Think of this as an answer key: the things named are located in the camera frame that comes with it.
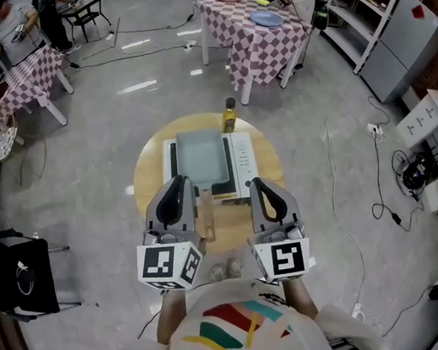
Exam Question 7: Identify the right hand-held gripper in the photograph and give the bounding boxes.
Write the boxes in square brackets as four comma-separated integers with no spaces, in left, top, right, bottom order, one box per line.
[240,171,315,286]

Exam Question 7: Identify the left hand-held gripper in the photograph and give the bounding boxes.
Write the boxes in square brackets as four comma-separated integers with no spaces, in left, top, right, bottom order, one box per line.
[126,173,210,297]

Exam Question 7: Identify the white induction stove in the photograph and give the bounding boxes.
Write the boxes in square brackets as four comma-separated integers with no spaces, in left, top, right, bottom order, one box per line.
[157,127,263,214]

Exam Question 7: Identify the blue-grey rectangular frying pan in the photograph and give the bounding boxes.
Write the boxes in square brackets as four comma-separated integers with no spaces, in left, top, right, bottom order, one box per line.
[173,126,240,247]

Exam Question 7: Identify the person's left forearm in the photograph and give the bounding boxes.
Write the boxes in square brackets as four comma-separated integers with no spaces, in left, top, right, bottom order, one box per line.
[150,288,193,348]

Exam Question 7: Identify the person's right forearm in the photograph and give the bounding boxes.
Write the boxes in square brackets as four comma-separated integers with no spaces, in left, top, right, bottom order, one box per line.
[280,275,322,323]

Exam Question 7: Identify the round wooden table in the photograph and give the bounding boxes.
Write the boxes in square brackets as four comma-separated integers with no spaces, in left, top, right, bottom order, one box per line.
[124,103,294,262]

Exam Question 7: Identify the person's right shoe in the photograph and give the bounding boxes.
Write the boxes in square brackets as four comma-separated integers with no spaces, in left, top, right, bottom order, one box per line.
[225,256,246,281]

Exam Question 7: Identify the person's shoe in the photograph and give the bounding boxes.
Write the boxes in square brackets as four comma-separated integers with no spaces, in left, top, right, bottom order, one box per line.
[207,262,228,284]
[225,256,246,281]

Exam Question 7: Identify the person's left shoe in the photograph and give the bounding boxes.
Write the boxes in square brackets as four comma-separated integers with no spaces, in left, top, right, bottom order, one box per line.
[207,262,228,284]

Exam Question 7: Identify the yellow oil bottle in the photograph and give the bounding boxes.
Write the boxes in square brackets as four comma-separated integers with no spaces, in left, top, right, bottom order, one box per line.
[217,96,241,135]

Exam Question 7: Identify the person's white printed shirt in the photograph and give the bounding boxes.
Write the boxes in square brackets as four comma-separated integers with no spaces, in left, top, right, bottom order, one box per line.
[97,260,385,350]

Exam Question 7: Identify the black round device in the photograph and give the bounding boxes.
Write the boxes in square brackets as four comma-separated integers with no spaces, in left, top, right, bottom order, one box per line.
[389,145,438,197]

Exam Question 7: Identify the checkered cloth table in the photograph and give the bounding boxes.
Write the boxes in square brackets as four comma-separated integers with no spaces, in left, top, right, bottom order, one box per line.
[0,41,79,135]
[194,0,322,110]

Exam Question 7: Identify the small white shelf unit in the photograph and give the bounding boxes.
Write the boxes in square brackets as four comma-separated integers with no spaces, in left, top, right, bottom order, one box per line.
[390,87,438,244]

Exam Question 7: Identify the blue plate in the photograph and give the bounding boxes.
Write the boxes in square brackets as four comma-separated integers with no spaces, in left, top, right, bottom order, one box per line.
[248,6,285,31]

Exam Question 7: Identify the grey cabinet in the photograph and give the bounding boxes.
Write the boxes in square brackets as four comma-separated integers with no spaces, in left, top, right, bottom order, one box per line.
[350,0,438,106]

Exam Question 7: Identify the black low table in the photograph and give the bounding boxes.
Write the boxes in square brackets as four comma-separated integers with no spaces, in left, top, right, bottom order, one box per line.
[57,0,115,46]

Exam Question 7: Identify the tall white shelf rack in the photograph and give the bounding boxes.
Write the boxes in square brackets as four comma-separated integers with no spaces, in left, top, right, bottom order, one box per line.
[315,0,427,79]

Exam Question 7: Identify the white thin cable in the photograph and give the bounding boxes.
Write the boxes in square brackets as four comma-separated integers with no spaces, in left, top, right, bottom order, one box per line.
[321,114,371,308]

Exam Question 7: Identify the black cable with adapter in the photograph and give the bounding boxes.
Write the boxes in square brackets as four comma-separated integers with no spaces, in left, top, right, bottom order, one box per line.
[357,90,429,237]

